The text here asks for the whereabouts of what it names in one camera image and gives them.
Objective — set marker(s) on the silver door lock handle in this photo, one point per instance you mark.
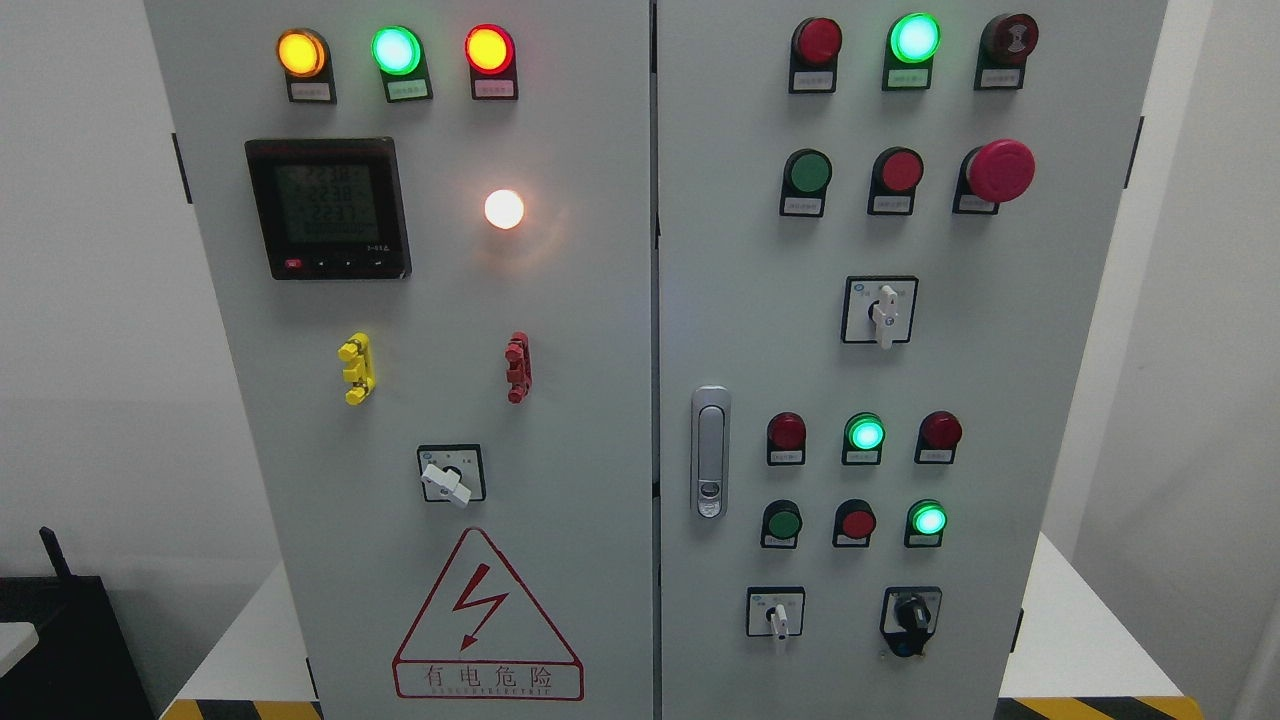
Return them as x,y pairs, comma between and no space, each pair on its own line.
710,450

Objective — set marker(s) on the grey left cabinet door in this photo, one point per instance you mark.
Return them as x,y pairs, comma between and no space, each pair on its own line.
569,470

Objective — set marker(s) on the grey cabinet door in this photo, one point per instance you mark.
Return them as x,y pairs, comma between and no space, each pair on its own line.
569,470
753,302

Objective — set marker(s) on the grey right cabinet door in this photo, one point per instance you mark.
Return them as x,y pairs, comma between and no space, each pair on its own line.
753,302

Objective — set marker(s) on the red terminal connector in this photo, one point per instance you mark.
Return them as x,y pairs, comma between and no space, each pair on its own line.
518,373

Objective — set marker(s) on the red indicator lamp middle left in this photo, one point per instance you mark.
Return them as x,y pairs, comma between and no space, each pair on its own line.
785,440

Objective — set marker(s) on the white lit indicator lamp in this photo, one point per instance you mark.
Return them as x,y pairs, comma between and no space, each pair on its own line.
504,209

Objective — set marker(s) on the green indicator lamp middle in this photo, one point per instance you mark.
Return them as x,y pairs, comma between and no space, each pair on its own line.
863,440

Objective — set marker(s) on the green indicator lamp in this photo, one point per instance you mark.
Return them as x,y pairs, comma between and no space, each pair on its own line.
911,44
398,54
863,440

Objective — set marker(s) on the green push button upper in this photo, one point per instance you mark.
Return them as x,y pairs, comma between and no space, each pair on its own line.
805,179

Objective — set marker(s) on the red push button lower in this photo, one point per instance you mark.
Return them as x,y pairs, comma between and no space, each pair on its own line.
854,524

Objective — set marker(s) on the red push button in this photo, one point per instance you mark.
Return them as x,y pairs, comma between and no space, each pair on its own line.
854,524
894,177

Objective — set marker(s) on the yellow terminal connector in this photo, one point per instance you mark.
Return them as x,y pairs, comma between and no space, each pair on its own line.
358,369

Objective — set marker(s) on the red indicator lamp middle right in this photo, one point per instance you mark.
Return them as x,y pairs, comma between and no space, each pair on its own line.
938,438

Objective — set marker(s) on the red push button upper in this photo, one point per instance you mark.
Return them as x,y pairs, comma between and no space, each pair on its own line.
894,177

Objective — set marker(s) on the red electric warning sticker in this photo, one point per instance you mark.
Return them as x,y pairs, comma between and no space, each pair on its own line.
482,635

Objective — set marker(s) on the green lit push button lower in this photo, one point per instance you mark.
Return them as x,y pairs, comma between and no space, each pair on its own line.
925,524

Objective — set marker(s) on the red lit indicator lamp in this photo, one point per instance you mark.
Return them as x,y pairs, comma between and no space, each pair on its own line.
491,58

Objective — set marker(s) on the black digital power meter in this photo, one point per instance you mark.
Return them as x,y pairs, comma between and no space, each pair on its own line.
330,209

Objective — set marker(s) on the red indicator lamp top right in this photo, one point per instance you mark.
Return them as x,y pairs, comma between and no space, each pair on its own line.
814,50

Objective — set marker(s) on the green indicator lamp top left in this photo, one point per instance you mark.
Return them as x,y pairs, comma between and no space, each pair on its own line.
398,54

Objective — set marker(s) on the red emergency stop mushroom button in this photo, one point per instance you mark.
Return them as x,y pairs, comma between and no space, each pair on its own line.
998,171

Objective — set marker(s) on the green indicator lamp top right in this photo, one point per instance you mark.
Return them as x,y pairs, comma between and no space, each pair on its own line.
911,44

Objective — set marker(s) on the yellow indicator lamp top left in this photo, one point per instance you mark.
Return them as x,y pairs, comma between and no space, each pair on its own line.
307,65

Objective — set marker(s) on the dark red buzzer lamp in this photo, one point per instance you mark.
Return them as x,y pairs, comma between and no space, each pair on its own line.
1005,45

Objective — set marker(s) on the yellow black hazard tape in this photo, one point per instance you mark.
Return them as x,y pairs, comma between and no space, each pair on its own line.
1127,707

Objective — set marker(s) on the black box with antenna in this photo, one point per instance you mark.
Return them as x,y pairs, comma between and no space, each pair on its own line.
80,667

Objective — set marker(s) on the white selector switch left door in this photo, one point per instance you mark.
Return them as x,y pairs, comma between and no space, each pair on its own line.
452,474

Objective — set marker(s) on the white selector switch upper right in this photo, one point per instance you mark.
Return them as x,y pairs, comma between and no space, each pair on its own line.
879,309

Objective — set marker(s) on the white selector switch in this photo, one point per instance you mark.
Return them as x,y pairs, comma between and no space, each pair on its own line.
879,309
775,613

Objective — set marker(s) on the white selector switch lower right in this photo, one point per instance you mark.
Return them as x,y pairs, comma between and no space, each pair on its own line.
775,613

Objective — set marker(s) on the black rotary knob switch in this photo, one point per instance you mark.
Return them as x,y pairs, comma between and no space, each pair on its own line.
909,616

